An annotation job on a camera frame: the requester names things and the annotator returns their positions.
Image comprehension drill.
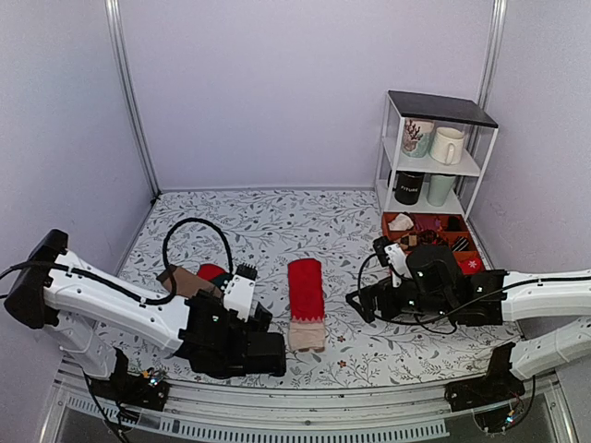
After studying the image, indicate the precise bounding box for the pale green mug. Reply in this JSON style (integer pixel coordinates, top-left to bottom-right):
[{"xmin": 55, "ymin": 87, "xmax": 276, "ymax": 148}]
[{"xmin": 427, "ymin": 174, "xmax": 456, "ymax": 207}]

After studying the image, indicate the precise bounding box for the white ribbed mug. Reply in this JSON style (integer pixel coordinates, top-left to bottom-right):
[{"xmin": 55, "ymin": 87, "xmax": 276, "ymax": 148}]
[{"xmin": 429, "ymin": 126, "xmax": 465, "ymax": 165}]

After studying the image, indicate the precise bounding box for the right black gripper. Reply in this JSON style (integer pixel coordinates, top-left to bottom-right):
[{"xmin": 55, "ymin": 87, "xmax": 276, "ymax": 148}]
[{"xmin": 347, "ymin": 276, "xmax": 454, "ymax": 324}]

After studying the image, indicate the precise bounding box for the left black cable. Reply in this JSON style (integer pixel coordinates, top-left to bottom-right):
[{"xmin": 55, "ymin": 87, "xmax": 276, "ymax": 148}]
[{"xmin": 162, "ymin": 218, "xmax": 234, "ymax": 296}]

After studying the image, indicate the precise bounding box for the orange divided organizer tray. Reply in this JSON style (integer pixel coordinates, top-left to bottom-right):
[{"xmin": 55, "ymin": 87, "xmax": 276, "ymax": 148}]
[{"xmin": 381, "ymin": 212, "xmax": 485, "ymax": 266}]

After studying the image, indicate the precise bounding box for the coral pattern mug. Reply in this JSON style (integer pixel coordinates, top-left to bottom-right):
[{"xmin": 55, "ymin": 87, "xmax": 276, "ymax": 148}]
[{"xmin": 402, "ymin": 118, "xmax": 435, "ymax": 158}]

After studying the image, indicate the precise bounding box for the aluminium front rail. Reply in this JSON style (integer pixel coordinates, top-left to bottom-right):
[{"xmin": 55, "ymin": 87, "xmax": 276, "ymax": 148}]
[{"xmin": 40, "ymin": 359, "xmax": 584, "ymax": 442}]

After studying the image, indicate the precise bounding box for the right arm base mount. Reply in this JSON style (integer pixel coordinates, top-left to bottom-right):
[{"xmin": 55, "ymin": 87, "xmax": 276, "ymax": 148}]
[{"xmin": 444, "ymin": 342, "xmax": 530, "ymax": 434}]

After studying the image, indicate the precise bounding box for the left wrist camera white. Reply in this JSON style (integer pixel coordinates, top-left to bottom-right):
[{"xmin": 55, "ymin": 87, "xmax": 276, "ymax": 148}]
[{"xmin": 223, "ymin": 264, "xmax": 258, "ymax": 321}]

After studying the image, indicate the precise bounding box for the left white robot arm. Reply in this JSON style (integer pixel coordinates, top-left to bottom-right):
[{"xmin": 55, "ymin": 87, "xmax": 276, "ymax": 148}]
[{"xmin": 1, "ymin": 229, "xmax": 286, "ymax": 401}]

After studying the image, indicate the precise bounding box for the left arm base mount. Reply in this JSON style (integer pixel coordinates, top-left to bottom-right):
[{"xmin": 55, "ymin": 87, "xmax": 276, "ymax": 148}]
[{"xmin": 90, "ymin": 349, "xmax": 170, "ymax": 412}]

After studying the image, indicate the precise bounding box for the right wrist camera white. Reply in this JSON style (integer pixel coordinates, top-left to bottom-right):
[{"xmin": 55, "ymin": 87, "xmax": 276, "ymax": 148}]
[{"xmin": 373, "ymin": 236, "xmax": 411, "ymax": 288}]

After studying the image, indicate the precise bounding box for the black mug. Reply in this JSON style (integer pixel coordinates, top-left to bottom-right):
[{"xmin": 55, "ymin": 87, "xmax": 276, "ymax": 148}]
[{"xmin": 394, "ymin": 172, "xmax": 425, "ymax": 206}]

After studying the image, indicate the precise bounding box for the white rolled sock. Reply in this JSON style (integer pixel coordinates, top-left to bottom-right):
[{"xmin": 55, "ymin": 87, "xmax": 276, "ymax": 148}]
[{"xmin": 388, "ymin": 213, "xmax": 415, "ymax": 231}]

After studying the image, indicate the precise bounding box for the red and beige sock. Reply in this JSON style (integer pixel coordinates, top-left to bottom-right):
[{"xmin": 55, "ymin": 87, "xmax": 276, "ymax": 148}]
[{"xmin": 287, "ymin": 258, "xmax": 326, "ymax": 352}]

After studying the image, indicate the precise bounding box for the black cable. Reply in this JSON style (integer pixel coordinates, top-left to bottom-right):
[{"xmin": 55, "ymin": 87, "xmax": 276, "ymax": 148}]
[
  {"xmin": 356, "ymin": 252, "xmax": 458, "ymax": 336},
  {"xmin": 162, "ymin": 218, "xmax": 234, "ymax": 296}
]

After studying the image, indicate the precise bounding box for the right black cable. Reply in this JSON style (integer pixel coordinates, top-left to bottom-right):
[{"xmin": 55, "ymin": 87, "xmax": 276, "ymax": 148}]
[{"xmin": 356, "ymin": 252, "xmax": 458, "ymax": 336}]

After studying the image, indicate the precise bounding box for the white metal shelf rack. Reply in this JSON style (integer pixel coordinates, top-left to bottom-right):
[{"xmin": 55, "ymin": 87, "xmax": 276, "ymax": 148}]
[{"xmin": 375, "ymin": 90, "xmax": 499, "ymax": 218}]

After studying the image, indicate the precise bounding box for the brown patterned rolled sock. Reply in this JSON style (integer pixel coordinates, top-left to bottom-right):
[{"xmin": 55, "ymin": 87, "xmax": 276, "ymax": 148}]
[{"xmin": 394, "ymin": 230, "xmax": 438, "ymax": 251}]

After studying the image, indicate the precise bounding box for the red snowflake rolled sock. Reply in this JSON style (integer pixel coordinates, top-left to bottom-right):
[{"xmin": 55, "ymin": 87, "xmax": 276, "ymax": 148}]
[{"xmin": 459, "ymin": 257, "xmax": 486, "ymax": 276}]

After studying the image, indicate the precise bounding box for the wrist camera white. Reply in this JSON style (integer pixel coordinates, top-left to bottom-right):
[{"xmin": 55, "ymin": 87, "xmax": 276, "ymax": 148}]
[
  {"xmin": 373, "ymin": 236, "xmax": 411, "ymax": 288},
  {"xmin": 223, "ymin": 264, "xmax": 258, "ymax": 321}
]

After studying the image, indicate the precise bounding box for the dark maroon rolled sock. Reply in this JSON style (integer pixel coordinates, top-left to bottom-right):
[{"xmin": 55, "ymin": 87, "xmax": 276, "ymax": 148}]
[{"xmin": 412, "ymin": 213, "xmax": 442, "ymax": 232}]

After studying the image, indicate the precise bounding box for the black striped rolled sock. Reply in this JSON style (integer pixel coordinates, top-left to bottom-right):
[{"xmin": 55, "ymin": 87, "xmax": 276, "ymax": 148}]
[{"xmin": 451, "ymin": 235, "xmax": 476, "ymax": 253}]

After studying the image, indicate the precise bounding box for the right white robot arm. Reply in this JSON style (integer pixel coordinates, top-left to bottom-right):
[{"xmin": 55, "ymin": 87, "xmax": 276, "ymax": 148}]
[{"xmin": 345, "ymin": 237, "xmax": 590, "ymax": 402}]

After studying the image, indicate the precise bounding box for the floral table mat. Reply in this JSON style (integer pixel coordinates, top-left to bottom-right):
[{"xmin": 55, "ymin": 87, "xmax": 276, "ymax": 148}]
[{"xmin": 118, "ymin": 190, "xmax": 520, "ymax": 389}]

